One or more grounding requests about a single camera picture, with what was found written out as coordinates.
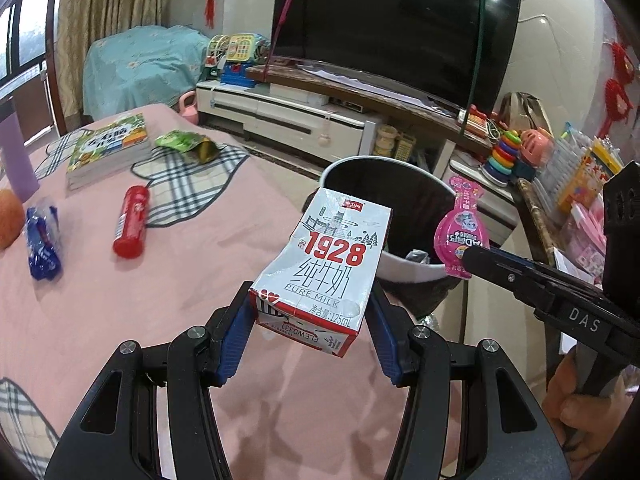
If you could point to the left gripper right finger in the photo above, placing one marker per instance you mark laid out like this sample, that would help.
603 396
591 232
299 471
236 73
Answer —
503 432

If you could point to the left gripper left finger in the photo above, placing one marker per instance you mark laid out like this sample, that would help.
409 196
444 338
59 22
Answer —
114 432

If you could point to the red cylindrical can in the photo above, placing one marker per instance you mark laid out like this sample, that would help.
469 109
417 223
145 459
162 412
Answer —
130 231

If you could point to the red white milk carton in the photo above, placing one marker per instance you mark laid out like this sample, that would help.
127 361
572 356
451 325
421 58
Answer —
316 290

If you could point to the pink toy blister pack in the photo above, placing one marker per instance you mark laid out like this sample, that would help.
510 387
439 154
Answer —
461 228

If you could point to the blue crinkled plastic wrapper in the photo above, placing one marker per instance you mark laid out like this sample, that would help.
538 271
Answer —
43 240

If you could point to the white round trash bin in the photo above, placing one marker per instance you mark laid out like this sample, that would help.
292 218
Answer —
409 268

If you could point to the person's right hand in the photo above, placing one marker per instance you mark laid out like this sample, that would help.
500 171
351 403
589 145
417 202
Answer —
597 418

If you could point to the pink blanket table cover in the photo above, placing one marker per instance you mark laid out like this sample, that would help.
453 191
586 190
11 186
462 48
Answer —
290 412

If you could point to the green snack packet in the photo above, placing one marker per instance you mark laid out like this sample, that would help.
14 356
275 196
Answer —
190 144

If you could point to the colourful children's book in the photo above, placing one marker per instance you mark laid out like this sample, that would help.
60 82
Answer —
102 152

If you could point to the orange round fruit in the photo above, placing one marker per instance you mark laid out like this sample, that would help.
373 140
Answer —
11 218

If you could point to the pink kettlebell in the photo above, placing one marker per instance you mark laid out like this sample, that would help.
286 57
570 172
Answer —
188 107

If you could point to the purple tall bottle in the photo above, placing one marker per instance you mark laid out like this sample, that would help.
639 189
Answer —
14 156

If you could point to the white tv cabinet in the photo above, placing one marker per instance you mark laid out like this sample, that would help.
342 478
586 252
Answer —
324 131

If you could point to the teal covered sofa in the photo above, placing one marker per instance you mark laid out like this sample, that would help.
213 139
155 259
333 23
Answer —
144 65

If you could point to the toy cash register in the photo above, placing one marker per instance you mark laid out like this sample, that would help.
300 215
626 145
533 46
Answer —
228 57

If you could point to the wooden tv shelf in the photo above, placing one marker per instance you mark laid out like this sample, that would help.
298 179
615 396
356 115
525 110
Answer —
425 125

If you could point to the black flat screen television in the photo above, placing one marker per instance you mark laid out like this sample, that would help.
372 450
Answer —
454 50

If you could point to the rainbow stacking ring toy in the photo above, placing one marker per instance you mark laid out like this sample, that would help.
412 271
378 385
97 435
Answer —
499 166

